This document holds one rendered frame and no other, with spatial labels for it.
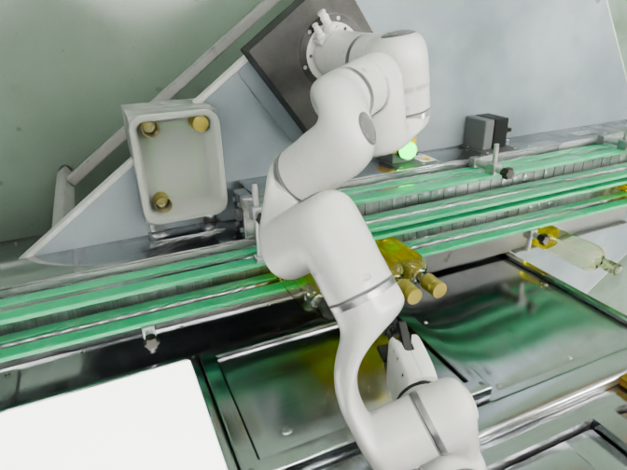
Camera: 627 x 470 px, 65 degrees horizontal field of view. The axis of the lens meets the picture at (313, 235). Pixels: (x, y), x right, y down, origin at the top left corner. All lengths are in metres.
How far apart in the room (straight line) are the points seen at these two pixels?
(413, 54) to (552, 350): 0.69
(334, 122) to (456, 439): 0.39
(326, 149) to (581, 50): 1.22
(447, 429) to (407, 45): 0.58
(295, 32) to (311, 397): 0.72
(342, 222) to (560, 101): 1.23
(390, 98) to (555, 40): 0.93
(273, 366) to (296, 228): 0.49
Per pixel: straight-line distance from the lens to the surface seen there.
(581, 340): 1.25
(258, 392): 0.96
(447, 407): 0.60
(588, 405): 1.06
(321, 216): 0.55
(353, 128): 0.60
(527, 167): 1.36
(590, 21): 1.73
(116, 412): 0.99
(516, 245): 1.56
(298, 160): 0.64
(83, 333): 1.04
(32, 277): 1.09
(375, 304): 0.55
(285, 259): 0.60
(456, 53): 1.40
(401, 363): 0.75
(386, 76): 0.77
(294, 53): 1.10
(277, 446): 0.87
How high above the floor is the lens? 1.83
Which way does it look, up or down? 57 degrees down
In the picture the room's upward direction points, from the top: 132 degrees clockwise
